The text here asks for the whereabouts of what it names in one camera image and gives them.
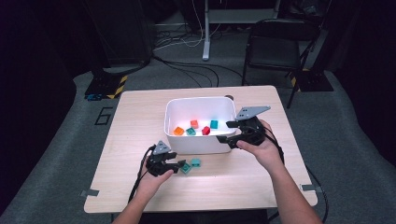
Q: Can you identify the hand-held gripper black cable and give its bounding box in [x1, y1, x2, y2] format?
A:
[128, 144, 157, 203]
[246, 125, 330, 224]

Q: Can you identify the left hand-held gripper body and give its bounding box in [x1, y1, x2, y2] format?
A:
[146, 140, 172, 177]

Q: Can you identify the white cable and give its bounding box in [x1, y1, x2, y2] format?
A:
[178, 0, 205, 49]

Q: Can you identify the black floor cable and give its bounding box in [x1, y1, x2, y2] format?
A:
[152, 55, 220, 88]
[162, 60, 248, 88]

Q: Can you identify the person's right hand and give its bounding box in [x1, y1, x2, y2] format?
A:
[236, 120, 286, 175]

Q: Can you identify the white desk frame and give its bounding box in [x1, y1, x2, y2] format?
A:
[201, 0, 282, 62]

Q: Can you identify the right hand-held gripper black cable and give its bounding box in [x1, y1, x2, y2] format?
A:
[246, 125, 330, 224]

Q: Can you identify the large dark cabinet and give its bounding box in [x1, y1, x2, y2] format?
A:
[90, 0, 155, 68]

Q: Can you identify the white plastic storage box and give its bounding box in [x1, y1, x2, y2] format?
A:
[163, 96, 237, 156]

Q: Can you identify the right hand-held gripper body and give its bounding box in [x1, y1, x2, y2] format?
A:
[235, 105, 271, 146]

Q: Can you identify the black striped stand base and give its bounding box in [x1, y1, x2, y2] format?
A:
[84, 73, 129, 101]

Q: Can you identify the tangle of floor cables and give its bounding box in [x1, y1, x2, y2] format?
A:
[153, 22, 204, 50]

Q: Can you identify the person's left hand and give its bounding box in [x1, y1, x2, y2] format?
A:
[135, 160, 175, 203]

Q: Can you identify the black folding chair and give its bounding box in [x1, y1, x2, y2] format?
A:
[242, 18, 323, 109]

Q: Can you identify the left hand-held gripper black cable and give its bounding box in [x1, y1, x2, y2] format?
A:
[128, 144, 157, 203]

